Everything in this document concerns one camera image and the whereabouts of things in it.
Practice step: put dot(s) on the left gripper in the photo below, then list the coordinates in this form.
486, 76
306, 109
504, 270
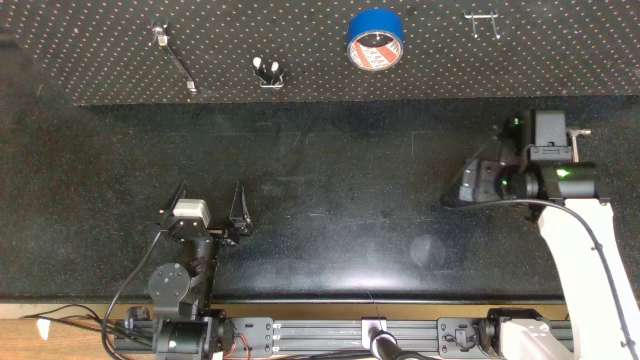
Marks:
230, 236

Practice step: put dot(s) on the black and white pliers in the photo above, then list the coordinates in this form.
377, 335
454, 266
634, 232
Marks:
266, 70

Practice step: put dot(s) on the roll of blue tape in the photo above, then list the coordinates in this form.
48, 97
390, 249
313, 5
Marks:
375, 25

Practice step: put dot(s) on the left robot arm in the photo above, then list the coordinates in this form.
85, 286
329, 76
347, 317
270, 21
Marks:
170, 287

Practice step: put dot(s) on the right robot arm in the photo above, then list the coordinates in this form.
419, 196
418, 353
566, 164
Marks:
580, 260

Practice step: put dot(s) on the black pegboard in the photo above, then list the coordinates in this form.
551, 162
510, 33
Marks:
100, 60

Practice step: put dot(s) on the white paper tag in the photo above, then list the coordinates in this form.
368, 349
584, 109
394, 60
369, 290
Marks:
44, 327

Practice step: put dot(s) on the hammer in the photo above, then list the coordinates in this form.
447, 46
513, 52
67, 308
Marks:
576, 142

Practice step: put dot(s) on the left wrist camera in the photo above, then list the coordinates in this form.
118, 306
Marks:
191, 210

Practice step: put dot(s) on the mounting rail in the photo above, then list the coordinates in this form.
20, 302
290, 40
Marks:
330, 332

